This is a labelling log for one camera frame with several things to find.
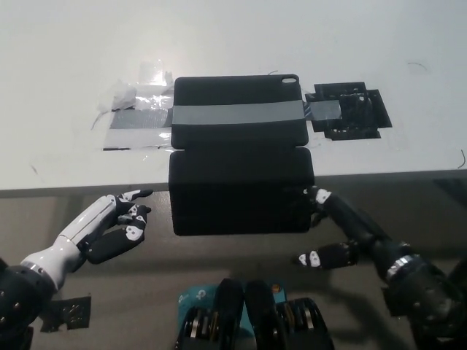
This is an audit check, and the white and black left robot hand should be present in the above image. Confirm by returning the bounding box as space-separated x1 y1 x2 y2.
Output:
20 188 154 289

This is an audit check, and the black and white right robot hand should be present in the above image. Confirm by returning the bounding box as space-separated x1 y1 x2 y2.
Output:
297 185 421 282

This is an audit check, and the black folding tablet cover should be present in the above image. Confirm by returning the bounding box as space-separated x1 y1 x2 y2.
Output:
168 74 317 237

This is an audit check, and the black ribbed robot body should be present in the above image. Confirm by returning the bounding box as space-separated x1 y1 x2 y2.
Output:
173 279 335 350

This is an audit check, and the black floor marker tag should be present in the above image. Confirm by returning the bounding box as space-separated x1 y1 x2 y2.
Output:
39 295 92 333

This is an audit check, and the teal router box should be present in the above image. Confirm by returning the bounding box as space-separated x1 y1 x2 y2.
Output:
176 282 289 329

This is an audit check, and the crumpled white tape piece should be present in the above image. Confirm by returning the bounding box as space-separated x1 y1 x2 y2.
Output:
97 80 139 112

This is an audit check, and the black 3D-printed bracket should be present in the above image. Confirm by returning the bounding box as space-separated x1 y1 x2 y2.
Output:
305 82 393 141

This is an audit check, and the grey duct tape strip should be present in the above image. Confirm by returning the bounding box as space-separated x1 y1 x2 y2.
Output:
108 100 343 131

